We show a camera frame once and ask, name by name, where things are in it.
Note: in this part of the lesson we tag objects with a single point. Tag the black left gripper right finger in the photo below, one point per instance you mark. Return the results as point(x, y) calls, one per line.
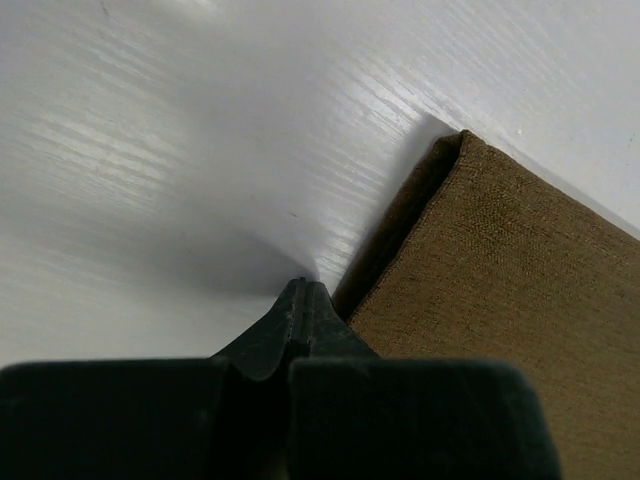
point(355, 415)

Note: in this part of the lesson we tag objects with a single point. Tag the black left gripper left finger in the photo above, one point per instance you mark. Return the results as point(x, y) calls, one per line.
point(184, 418)

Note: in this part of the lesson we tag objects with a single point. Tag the brown cloth napkin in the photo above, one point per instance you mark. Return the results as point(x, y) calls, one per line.
point(478, 257)

